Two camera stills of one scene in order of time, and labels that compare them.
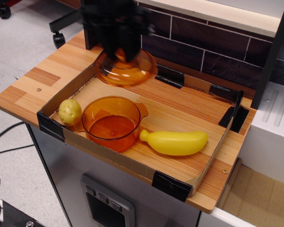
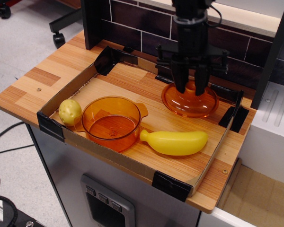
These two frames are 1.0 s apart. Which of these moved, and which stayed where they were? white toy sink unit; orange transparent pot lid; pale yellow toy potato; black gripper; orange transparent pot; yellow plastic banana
Moved: orange transparent pot lid; black gripper
Stayed: yellow plastic banana; pale yellow toy potato; orange transparent pot; white toy sink unit
